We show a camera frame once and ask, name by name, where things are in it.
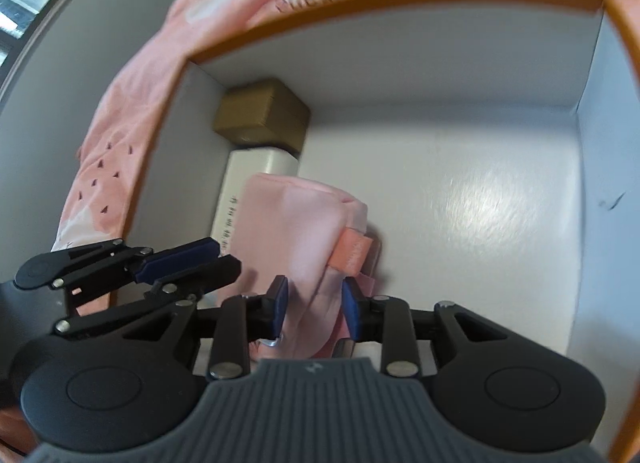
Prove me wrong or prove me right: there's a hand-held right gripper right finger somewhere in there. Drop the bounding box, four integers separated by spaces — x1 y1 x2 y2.
342 277 516 378

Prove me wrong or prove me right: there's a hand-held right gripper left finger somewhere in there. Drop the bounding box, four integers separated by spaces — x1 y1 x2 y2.
120 275 290 380

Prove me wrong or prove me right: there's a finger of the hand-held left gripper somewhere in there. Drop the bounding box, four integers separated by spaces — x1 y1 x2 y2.
52 237 220 294
54 257 242 336

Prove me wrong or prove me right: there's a pink fabric pouch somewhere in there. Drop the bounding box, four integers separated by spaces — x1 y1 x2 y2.
240 173 383 359

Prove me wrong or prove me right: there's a long white box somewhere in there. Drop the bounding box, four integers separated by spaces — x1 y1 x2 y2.
210 145 301 254

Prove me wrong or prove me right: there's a small brown box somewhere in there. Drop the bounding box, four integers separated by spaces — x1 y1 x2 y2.
214 79 311 156

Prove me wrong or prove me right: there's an orange cardboard box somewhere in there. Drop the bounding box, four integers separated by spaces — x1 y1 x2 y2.
107 0 640 463

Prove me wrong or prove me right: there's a pink printed blanket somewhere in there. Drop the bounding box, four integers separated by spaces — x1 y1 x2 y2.
50 0 640 256

